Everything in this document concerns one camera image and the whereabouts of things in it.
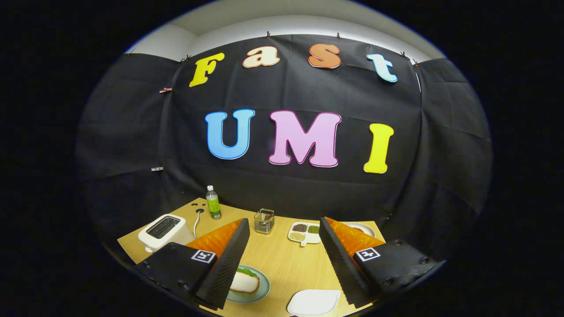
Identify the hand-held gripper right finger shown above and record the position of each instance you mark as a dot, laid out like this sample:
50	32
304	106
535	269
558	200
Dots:
341	264

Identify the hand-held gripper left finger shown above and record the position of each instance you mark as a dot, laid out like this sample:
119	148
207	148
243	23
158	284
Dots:
227	268

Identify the green lettuce leaf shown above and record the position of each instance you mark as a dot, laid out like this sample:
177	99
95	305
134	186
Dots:
249	272

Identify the toasted bread slice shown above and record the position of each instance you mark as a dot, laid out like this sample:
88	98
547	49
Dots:
244	282

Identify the brown meat slice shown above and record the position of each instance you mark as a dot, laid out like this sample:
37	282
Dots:
356	229

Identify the white divided bean dish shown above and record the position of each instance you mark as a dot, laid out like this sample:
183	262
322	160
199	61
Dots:
308	240

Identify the pale green round plate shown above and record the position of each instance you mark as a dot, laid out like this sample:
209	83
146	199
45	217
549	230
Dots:
264	286

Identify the white round meat plate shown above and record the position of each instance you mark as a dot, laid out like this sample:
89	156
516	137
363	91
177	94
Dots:
366	229

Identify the white rectangular plate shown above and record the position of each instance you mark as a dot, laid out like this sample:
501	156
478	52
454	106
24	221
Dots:
313	301

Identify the white toaster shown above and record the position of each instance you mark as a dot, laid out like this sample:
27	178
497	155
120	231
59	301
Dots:
176	237

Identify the green label plastic bottle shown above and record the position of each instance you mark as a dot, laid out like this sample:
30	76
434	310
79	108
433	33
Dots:
213	207

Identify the black backdrop cloth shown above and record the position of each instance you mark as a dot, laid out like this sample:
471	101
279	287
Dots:
308	189

